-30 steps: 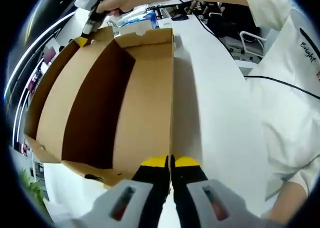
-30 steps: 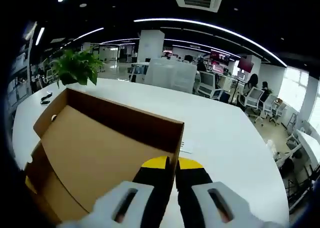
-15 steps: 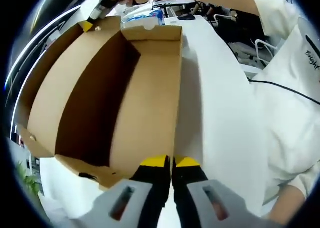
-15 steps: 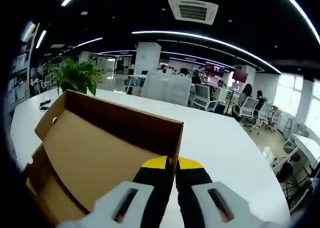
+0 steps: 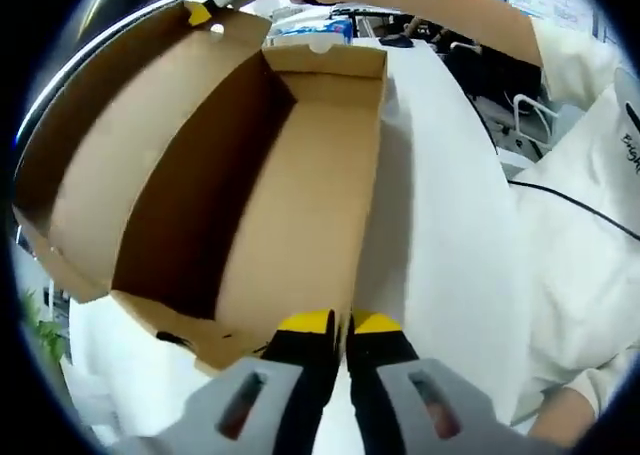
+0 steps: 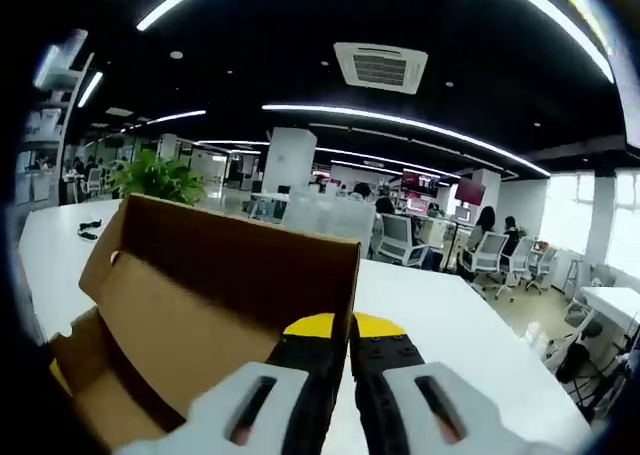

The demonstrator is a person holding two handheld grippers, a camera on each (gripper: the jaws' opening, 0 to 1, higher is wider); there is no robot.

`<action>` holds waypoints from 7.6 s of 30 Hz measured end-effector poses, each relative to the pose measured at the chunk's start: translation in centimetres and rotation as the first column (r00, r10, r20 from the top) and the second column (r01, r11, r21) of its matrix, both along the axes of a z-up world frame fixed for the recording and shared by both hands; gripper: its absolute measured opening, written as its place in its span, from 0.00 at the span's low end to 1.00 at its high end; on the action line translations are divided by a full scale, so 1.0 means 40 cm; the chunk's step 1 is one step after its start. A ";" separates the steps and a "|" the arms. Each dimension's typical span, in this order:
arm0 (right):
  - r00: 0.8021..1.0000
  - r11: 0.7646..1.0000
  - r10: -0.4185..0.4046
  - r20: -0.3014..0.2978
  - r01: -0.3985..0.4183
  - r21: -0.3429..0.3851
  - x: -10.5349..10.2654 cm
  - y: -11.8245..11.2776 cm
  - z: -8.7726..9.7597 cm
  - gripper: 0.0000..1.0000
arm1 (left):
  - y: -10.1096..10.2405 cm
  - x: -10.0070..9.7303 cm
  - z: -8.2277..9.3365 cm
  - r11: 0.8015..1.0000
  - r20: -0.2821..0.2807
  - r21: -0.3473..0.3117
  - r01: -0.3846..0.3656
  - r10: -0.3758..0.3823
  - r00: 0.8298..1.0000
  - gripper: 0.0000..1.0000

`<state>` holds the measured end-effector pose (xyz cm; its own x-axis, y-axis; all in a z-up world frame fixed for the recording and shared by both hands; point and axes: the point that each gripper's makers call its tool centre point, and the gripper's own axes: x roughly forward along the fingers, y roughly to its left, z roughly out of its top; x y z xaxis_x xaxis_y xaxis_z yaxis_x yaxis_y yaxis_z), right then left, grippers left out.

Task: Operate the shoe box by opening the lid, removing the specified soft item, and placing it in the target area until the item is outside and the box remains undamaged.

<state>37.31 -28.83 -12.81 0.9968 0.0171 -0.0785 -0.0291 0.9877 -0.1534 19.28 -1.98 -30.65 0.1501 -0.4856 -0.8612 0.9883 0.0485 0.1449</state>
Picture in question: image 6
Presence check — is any thin ceiling light strip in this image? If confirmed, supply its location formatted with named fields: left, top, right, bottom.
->
left=261, top=103, right=551, bottom=178

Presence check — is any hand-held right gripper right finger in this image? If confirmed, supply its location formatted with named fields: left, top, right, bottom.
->
left=349, top=312, right=594, bottom=455

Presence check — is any red wall display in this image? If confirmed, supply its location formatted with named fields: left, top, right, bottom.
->
left=399, top=170, right=441, bottom=199

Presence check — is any green plant in white pot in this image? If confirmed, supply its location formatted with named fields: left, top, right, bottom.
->
left=112, top=149, right=207, bottom=207

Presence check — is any long curved ceiling light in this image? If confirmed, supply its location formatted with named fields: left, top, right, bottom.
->
left=135, top=0, right=616, bottom=84

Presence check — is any white desk partition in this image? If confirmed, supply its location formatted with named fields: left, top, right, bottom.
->
left=282, top=194, right=376, bottom=259

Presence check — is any white office desk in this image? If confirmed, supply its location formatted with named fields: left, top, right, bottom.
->
left=579, top=285, right=640, bottom=346

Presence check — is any black strap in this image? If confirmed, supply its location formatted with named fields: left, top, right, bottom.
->
left=77, top=218, right=104, bottom=242

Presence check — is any dark red display screen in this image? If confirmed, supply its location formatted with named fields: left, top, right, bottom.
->
left=453, top=177, right=487, bottom=204

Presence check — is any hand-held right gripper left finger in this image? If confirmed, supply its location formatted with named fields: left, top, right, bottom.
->
left=114, top=312, right=338, bottom=455

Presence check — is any ceiling air conditioner vent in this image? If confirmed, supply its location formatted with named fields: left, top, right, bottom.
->
left=333, top=42, right=429, bottom=96

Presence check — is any grey metal storage shelf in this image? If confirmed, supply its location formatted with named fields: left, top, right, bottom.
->
left=14, top=29, right=96, bottom=206

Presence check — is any stack of white baskets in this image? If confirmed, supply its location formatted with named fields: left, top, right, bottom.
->
left=34, top=28, right=89, bottom=89

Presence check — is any brown cardboard shoe box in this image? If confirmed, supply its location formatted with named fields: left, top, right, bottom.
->
left=47, top=193, right=362, bottom=449

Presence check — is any white office chair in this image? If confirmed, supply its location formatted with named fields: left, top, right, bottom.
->
left=527, top=247, right=559, bottom=294
left=374, top=213, right=431, bottom=269
left=459, top=232, right=509, bottom=299
left=504, top=238, right=536, bottom=289

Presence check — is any short ceiling light bar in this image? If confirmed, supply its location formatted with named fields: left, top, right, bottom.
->
left=77, top=71, right=104, bottom=109

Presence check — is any black office chair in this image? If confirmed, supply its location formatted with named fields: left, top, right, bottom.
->
left=544, top=319, right=606, bottom=411

